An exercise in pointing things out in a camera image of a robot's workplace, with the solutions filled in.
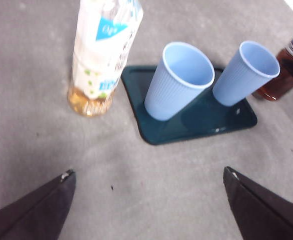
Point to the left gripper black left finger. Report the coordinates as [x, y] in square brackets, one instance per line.
[36, 215]

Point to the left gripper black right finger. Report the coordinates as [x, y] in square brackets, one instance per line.
[266, 215]

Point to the dark oolong tea bottle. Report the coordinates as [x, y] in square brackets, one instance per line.
[284, 82]

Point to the jasmine oolong tea bottle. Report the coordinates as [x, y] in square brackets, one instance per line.
[99, 57]

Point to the blue ribbed plastic cup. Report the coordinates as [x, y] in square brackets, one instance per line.
[166, 95]
[234, 85]

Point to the dark teal plastic tray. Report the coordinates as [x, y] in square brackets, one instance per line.
[206, 120]

